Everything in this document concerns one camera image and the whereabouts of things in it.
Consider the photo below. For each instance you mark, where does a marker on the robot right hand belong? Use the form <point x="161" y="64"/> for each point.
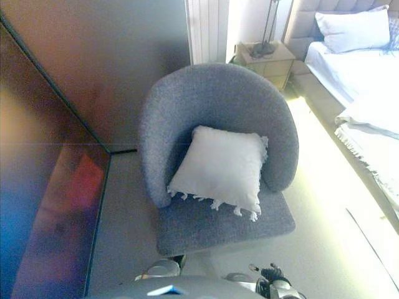
<point x="272" y="274"/>

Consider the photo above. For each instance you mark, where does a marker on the white tasselled cushion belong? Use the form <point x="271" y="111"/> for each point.
<point x="221" y="168"/>

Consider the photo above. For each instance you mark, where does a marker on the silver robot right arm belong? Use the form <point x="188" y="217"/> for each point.
<point x="285" y="292"/>

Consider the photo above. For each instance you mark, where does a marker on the silver robot right leg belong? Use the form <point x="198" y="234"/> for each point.
<point x="237" y="277"/>

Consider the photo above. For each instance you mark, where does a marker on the silver robot leg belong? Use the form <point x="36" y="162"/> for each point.
<point x="162" y="268"/>
<point x="237" y="277"/>

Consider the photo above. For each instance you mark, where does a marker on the grey robot torso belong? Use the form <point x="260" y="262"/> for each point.
<point x="187" y="289"/>

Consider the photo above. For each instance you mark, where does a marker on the silver robot left leg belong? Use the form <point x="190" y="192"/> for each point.
<point x="162" y="268"/>

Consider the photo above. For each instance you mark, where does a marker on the white fringed blanket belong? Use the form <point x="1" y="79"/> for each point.
<point x="374" y="134"/>

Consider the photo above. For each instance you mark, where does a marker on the grey fabric armchair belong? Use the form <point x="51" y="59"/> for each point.
<point x="218" y="93"/>

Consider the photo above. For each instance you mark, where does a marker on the beige wooden nightstand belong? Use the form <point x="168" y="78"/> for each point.
<point x="271" y="67"/>

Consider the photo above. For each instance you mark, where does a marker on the beige upholstered bed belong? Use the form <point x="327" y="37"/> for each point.
<point x="339" y="71"/>

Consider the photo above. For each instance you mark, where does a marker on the black metal lamp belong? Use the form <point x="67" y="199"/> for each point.
<point x="262" y="48"/>

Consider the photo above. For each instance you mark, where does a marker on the glossy reflective cabinet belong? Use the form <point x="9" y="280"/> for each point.
<point x="46" y="187"/>

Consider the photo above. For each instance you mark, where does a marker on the white radiator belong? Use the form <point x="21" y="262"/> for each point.
<point x="205" y="31"/>

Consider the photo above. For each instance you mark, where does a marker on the white bed pillow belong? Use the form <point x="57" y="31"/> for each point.
<point x="352" y="28"/>

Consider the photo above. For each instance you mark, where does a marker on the blue fringed throw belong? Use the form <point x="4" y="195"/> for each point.
<point x="393" y="34"/>

